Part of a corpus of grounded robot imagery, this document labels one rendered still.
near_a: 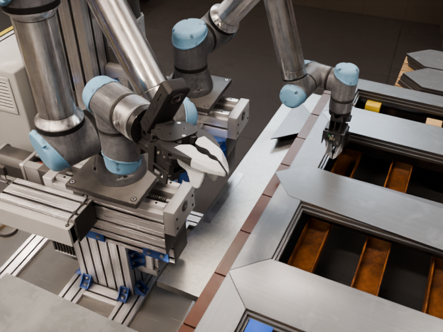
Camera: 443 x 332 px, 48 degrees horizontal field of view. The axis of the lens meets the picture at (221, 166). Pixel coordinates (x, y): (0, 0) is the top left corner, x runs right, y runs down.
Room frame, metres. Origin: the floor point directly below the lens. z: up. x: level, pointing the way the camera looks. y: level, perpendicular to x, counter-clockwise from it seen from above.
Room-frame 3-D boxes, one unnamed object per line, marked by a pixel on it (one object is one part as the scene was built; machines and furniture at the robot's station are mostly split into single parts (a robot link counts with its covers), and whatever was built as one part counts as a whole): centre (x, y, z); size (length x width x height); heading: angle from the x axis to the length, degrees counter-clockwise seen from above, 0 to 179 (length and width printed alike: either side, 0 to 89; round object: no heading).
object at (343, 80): (1.37, -0.38, 1.16); 0.09 x 0.08 x 0.11; 56
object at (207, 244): (1.52, -0.17, 0.66); 1.30 x 0.20 x 0.03; 155
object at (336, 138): (1.36, -0.38, 1.00); 0.09 x 0.08 x 0.12; 155
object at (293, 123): (1.82, -0.34, 0.70); 0.39 x 0.12 x 0.04; 155
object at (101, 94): (0.80, 0.21, 1.43); 0.11 x 0.08 x 0.09; 43
